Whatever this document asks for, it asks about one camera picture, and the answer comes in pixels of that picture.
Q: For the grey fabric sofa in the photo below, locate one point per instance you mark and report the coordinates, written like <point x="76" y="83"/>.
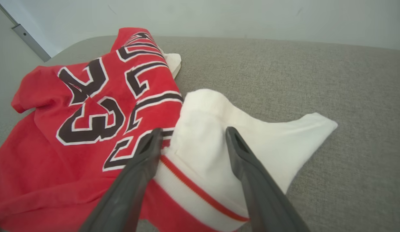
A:
<point x="283" y="77"/>

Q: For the red white basketball jersey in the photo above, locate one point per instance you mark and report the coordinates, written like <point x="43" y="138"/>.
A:
<point x="90" y="129"/>

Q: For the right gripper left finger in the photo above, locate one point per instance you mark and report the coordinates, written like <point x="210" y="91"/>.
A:
<point x="129" y="187"/>

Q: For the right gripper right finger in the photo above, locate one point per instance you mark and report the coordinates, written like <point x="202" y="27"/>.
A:
<point x="261" y="193"/>

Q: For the grey metal wall strip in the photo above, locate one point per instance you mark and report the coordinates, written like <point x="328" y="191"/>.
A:
<point x="29" y="40"/>

